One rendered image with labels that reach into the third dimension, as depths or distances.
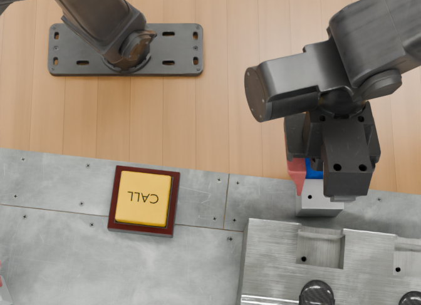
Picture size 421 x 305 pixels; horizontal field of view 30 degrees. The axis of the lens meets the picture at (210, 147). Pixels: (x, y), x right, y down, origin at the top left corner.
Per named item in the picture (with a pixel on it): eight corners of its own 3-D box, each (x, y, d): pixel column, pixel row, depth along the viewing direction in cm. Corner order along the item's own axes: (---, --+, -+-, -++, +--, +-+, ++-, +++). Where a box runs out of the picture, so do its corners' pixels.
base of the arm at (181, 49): (204, 53, 94) (203, 0, 96) (36, 53, 94) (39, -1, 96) (203, 76, 102) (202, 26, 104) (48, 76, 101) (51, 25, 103)
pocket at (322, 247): (294, 228, 92) (299, 223, 88) (339, 233, 92) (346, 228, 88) (291, 267, 90) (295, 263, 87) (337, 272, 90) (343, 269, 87)
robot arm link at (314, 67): (262, 146, 80) (295, 106, 69) (237, 71, 82) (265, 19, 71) (362, 121, 83) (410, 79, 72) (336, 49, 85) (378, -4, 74)
